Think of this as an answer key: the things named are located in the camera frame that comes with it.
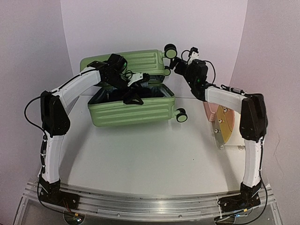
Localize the curved aluminium rail base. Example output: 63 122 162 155
14 182 282 225

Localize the white cylindrical container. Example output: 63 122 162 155
212 105 245 150

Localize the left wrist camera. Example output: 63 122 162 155
127 72 150 87

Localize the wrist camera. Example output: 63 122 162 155
127 72 150 87
188 47 199 61

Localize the black camera cable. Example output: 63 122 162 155
181 48 218 87

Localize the green hard-shell suitcase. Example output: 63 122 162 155
88 44 188 127

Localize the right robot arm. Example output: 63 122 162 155
169 57 268 212

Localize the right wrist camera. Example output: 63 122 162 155
188 47 199 61

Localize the pink perforated plastic basket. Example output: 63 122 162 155
203 102 219 122

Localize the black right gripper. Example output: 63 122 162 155
169 54 196 86

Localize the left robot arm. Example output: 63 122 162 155
36 54 150 214

